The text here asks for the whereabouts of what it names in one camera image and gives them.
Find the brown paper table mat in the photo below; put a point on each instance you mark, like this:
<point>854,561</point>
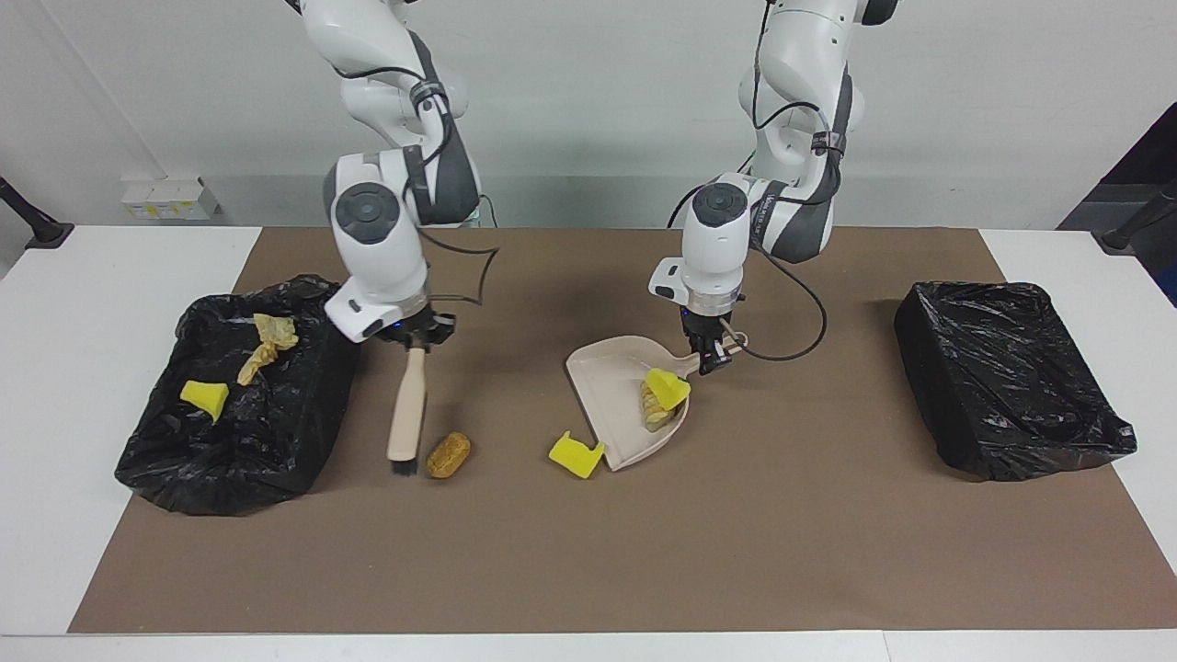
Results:
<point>588,552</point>

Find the yellow sponge with green back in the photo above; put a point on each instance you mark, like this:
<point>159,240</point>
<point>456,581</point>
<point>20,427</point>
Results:
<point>667,386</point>

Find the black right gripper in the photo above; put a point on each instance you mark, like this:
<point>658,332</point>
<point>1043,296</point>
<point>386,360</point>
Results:
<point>432,326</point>

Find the pale torn bread piece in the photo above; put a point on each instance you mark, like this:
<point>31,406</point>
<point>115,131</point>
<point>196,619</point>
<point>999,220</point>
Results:
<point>253,366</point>

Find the notched yellow sponge piece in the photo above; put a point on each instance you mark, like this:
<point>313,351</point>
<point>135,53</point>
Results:
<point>577,454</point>

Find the white wall outlet box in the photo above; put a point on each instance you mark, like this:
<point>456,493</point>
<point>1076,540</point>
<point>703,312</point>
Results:
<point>170,198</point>

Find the striped orange croissant roll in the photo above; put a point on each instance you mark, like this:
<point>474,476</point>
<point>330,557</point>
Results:
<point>655,414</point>

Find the dark background panel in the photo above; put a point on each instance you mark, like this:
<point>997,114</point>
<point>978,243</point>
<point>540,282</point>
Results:
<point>1140,156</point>

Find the brown bread roll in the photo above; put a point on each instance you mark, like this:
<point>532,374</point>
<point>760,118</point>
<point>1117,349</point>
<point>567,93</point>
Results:
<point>448,454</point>

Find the beige hand brush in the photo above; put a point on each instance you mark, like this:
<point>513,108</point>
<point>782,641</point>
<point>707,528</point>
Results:
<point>407,414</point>

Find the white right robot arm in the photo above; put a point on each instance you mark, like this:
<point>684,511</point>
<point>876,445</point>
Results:
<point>377,239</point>

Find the black bag lined bin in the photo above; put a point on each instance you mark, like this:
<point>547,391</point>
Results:
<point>230,460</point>
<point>1002,368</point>

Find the small yellow sponge chunk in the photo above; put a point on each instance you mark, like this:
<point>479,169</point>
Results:
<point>204,397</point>

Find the striped orange bread slice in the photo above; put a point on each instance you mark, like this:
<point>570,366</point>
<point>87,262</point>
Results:
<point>276,329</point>

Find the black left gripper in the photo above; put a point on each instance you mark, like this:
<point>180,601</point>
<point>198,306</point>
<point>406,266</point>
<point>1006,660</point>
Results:
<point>708,322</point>

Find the beige plastic dustpan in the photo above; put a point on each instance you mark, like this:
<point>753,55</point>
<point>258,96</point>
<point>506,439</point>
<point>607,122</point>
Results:
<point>611,405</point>

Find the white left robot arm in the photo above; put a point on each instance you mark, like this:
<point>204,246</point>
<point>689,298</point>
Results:
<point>791,92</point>

